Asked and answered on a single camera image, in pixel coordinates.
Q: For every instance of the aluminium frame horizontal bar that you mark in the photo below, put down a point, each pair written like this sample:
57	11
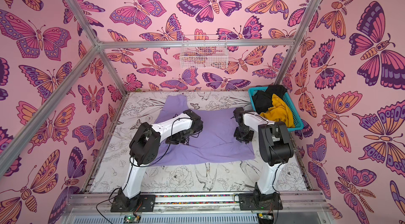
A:
196	43

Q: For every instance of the lavender purple t-shirt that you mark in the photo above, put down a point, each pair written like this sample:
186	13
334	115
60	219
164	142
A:
215	144

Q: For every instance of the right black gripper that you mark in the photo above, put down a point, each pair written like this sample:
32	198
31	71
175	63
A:
242	135

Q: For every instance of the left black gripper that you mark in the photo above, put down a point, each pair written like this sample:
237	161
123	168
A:
173	141

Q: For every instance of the mustard yellow t-shirt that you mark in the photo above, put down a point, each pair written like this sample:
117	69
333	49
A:
280	112

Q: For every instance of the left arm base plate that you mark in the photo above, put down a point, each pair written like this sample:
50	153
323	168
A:
139	203

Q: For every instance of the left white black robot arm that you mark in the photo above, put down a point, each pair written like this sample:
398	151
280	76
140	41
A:
145	145

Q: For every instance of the black t-shirt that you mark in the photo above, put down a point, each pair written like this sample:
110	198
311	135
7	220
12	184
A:
262	100

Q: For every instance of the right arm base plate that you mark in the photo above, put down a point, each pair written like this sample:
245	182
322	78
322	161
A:
259	202

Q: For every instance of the teal plastic laundry basket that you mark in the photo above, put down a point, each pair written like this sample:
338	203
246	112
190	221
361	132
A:
286	98

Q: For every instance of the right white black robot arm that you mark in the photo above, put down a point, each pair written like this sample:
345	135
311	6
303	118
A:
275	148

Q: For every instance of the white wire wall basket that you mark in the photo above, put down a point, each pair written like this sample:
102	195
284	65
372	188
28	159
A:
204	57

